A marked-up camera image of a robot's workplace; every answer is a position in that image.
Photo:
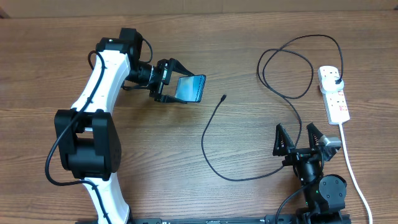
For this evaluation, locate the blue Samsung Galaxy smartphone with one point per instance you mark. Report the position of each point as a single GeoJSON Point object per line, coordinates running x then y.
{"type": "Point", "coordinates": [190, 88]}

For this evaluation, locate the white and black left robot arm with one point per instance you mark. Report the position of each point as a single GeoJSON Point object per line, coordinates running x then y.
{"type": "Point", "coordinates": [87, 139]}

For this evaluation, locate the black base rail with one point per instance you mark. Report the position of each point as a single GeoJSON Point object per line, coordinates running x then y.
{"type": "Point", "coordinates": [268, 219]}

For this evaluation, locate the white charger plug adapter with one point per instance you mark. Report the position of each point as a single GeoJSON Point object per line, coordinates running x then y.
{"type": "Point", "coordinates": [330, 85]}

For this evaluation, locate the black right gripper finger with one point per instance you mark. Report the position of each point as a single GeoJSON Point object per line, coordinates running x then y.
{"type": "Point", "coordinates": [314, 136]}
{"type": "Point", "coordinates": [283, 143]}

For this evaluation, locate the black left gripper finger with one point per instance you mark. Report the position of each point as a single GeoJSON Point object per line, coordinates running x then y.
{"type": "Point", "coordinates": [176, 66]}
{"type": "Point", "coordinates": [169, 99]}

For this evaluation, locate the white power strip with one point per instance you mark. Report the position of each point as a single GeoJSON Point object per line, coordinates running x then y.
{"type": "Point", "coordinates": [335, 103]}

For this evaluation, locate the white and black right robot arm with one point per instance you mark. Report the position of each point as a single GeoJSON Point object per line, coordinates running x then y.
{"type": "Point", "coordinates": [324, 194]}

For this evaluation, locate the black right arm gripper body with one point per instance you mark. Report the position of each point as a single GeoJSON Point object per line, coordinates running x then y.
{"type": "Point", "coordinates": [297, 155]}

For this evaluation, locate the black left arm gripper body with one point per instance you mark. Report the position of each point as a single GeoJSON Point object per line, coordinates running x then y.
{"type": "Point", "coordinates": [162, 76]}

